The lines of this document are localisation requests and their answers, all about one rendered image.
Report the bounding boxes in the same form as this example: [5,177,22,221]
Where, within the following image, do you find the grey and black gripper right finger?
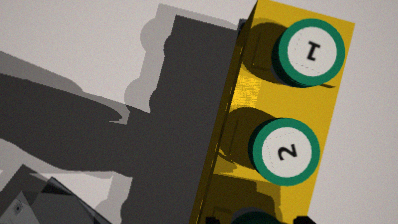
[293,216,316,224]

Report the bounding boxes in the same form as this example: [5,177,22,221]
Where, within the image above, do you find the grey button housing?
[0,177,112,224]

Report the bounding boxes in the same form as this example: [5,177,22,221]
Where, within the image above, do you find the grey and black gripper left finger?
[206,217,220,224]

